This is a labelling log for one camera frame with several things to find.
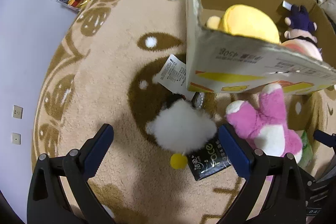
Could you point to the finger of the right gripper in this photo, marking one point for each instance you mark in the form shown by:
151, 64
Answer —
324, 138

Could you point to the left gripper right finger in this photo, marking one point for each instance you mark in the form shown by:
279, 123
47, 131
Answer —
285, 200

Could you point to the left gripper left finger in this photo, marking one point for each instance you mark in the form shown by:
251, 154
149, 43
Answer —
47, 202

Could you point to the white pink swirl plush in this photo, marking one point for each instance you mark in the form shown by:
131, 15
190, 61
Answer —
304, 47

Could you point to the green tissue packet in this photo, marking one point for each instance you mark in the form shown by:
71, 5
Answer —
307, 152

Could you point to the pink bear plush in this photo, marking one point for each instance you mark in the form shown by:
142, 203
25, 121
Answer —
266, 127

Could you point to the black tissue packet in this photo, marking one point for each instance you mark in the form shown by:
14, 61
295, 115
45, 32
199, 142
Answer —
208, 160

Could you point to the purple haired doll plush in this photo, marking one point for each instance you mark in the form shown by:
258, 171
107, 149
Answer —
300, 26

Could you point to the white fluffy plush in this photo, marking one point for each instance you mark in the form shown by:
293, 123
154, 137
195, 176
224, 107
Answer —
181, 129

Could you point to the cardboard box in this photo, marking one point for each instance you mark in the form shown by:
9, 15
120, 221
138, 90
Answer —
236, 46

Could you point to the yellow round plush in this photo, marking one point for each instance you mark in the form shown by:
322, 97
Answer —
247, 21

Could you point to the beige patterned rug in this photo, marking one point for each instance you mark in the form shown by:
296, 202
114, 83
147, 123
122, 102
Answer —
103, 72

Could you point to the white printed label card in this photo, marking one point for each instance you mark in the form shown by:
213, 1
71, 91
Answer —
172, 76

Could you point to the wall socket lower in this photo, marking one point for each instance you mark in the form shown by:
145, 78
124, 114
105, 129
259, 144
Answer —
16, 138

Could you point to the wall socket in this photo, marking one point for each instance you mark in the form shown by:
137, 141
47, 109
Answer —
16, 138
17, 112

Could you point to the wall socket upper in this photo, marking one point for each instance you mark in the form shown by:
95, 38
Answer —
17, 112

